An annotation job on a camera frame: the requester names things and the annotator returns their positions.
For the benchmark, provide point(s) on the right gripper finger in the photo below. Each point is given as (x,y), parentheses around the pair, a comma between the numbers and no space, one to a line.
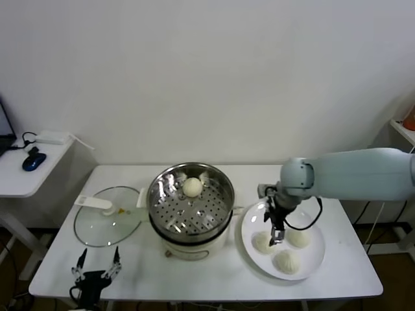
(277,236)

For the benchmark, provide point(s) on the blue computer mouse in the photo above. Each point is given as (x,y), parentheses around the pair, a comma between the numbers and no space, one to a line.
(34,161)

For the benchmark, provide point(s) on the white desk frame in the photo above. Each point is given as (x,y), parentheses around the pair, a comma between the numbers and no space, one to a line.
(400,238)

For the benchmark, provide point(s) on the cream electric cooker pot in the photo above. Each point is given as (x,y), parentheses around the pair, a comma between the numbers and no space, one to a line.
(191,251)

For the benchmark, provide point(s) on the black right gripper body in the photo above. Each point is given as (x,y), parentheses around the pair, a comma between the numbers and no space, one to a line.
(277,215)

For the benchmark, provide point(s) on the orange bottle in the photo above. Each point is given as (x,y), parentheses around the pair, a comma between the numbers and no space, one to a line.
(410,121)

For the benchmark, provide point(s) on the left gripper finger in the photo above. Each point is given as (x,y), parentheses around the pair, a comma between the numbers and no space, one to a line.
(114,267)
(79,267)

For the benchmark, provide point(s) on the white round plate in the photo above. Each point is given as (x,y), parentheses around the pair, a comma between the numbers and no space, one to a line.
(256,217)

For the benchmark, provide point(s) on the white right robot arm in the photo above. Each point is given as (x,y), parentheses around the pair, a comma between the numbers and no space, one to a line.
(356,175)

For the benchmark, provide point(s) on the white rectangular box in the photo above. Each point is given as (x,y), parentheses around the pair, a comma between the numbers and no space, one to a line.
(52,137)

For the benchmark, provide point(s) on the white steamed baozi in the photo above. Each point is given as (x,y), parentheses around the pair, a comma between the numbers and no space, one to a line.
(300,239)
(192,187)
(288,261)
(261,243)

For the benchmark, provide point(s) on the white shelf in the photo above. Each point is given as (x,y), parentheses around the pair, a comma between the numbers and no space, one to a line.
(402,129)

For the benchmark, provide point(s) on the stainless steel steamer basket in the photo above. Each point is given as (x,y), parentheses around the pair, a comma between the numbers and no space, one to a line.
(194,223)

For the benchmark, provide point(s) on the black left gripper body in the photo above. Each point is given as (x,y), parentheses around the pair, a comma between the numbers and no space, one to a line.
(94,280)

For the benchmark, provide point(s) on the black laptop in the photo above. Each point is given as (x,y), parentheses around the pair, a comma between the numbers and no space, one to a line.
(4,129)

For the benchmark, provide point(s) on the white side table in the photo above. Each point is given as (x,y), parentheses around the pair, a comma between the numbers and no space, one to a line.
(19,181)

